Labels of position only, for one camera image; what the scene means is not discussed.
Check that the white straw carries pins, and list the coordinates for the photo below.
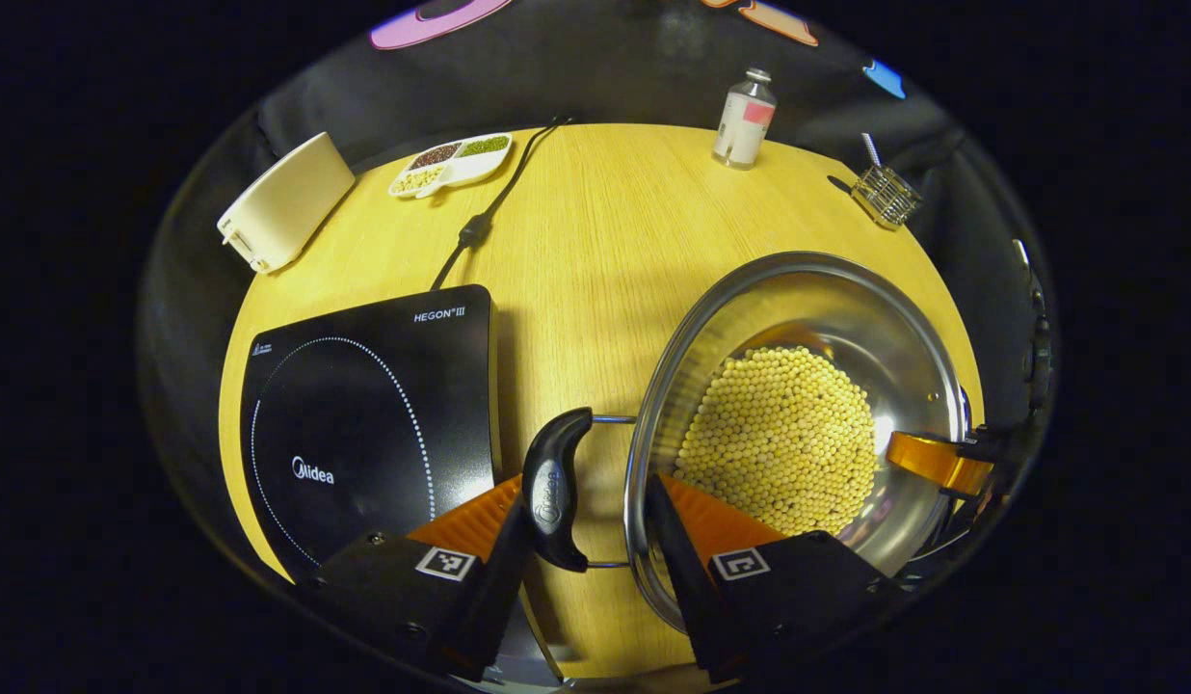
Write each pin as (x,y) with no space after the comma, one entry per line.
(871,149)

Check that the black induction cooktop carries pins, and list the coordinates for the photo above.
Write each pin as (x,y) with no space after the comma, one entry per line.
(364,424)

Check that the pile of yellow soybeans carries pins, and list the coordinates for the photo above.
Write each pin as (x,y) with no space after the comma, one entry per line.
(779,434)

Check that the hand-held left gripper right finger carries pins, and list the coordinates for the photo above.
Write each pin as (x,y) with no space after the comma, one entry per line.
(677,569)

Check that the stainless steel pot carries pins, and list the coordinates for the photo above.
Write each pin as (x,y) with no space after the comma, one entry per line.
(904,347)

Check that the white divided dish of beans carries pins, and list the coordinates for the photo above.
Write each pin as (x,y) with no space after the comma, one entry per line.
(451,164)

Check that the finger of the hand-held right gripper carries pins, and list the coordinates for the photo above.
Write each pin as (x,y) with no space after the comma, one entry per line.
(938,461)

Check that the clear bottle with pink label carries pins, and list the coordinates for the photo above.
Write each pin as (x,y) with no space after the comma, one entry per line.
(742,125)

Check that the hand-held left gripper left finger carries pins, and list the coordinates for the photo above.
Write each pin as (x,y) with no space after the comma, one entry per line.
(494,588)

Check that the white plastic box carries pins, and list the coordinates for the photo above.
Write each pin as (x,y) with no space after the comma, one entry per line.
(287,198)

